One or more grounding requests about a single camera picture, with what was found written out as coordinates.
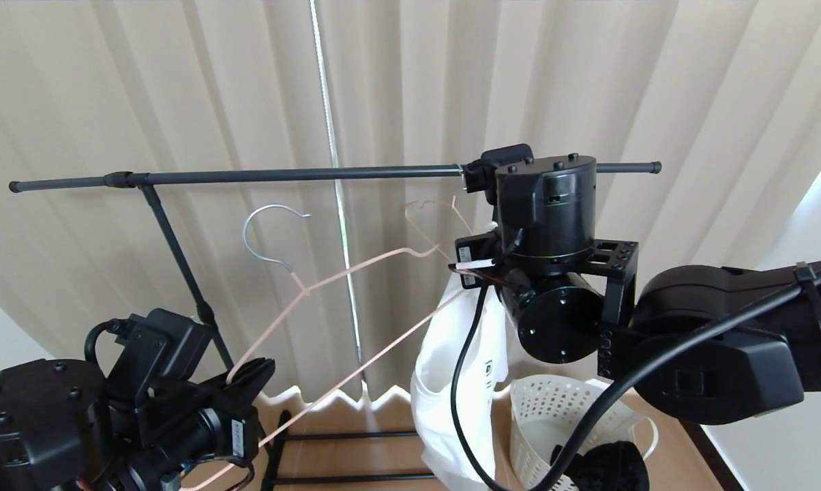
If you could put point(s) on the white laundry basket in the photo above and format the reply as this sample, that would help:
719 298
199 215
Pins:
540 416

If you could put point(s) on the black clothes rack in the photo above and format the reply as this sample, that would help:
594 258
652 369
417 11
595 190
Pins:
247 176

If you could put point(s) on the white printed t-shirt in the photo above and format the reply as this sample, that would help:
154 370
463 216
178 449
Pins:
444 382

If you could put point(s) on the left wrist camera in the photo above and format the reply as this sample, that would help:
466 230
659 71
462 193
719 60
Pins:
172 341

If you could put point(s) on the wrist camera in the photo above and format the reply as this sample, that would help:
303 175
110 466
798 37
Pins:
499 160
172 341

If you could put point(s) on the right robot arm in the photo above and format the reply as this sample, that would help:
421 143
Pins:
710 320

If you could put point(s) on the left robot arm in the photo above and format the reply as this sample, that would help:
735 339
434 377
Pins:
35 423

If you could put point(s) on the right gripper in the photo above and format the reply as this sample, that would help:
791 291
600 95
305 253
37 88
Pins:
475 249

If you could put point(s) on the pink clothes hanger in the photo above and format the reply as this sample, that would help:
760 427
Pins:
464 219
245 237

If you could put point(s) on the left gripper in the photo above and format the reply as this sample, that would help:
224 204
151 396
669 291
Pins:
199 436

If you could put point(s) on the black shorts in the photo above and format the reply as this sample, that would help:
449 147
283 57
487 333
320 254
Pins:
615 467

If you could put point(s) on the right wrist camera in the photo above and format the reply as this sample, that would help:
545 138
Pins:
499 160

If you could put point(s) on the beige curtain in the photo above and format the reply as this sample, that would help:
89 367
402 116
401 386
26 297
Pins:
178 88

